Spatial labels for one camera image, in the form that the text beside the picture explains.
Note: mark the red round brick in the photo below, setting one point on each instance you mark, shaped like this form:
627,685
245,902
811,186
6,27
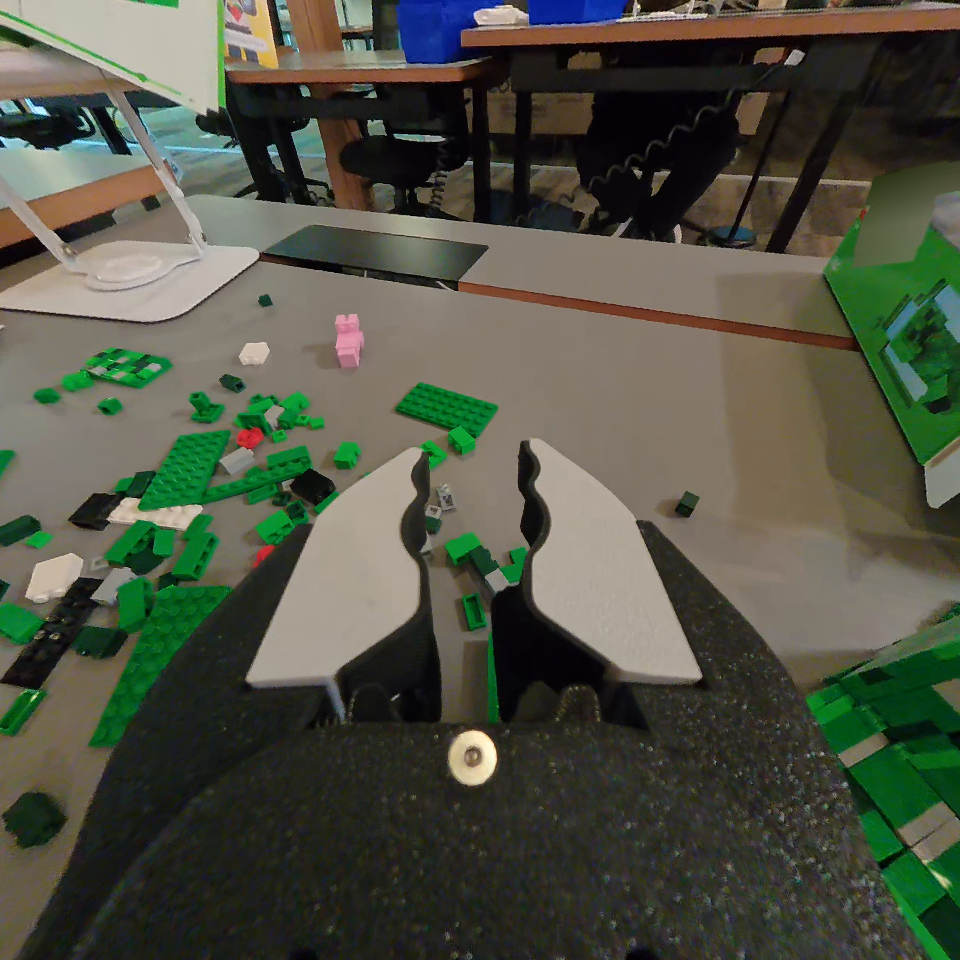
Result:
250,437
263,556

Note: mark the large green brick box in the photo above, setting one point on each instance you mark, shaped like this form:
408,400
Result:
885,711

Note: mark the white crumpled cloth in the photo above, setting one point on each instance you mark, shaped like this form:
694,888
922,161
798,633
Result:
501,14

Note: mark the white book stand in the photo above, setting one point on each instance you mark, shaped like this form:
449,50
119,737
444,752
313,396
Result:
150,292

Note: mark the black studded plate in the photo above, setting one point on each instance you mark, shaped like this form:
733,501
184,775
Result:
44,636

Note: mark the white studded plate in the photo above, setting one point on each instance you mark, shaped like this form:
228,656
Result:
153,514

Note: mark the wooden post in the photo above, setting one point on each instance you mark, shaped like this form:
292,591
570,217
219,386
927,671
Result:
330,112

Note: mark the pile of green bricks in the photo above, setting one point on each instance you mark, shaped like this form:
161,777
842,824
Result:
134,599

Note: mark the large green studded plate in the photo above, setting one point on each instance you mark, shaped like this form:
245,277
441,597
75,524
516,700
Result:
165,644

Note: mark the wooden edged table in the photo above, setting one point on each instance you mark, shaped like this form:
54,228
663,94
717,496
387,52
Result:
674,32
336,70

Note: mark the grey desk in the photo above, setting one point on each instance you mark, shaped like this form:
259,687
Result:
674,419

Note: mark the yellow printed box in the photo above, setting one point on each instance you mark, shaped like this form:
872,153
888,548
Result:
251,32

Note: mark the black desk panel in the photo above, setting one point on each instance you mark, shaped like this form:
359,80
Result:
374,253

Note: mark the blue plastic bin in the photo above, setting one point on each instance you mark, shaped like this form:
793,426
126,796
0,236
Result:
434,29
576,8

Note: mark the green hollow brick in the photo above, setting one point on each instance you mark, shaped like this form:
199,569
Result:
204,408

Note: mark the grey table with wooden edge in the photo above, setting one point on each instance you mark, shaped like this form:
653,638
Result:
59,176

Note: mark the instruction booklet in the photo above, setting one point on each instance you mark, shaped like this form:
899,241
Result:
150,29

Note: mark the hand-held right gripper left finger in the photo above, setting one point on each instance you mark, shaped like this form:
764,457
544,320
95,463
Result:
352,592

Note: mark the black office chair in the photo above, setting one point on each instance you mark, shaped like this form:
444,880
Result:
390,156

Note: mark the pink brick pig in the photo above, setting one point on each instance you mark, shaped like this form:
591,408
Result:
349,341

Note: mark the narrow green studded plate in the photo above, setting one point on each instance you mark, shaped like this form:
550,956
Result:
255,481

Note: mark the checkered green brick plate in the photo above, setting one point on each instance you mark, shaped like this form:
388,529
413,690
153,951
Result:
127,369

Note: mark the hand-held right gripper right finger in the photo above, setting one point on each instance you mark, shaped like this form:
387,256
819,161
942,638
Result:
599,592

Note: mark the white brick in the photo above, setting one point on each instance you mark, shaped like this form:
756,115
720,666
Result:
54,576
253,352

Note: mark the black brick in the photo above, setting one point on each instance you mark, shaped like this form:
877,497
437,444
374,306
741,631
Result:
93,511
312,484

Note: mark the dark green studded brick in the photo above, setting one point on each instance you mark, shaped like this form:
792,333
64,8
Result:
232,382

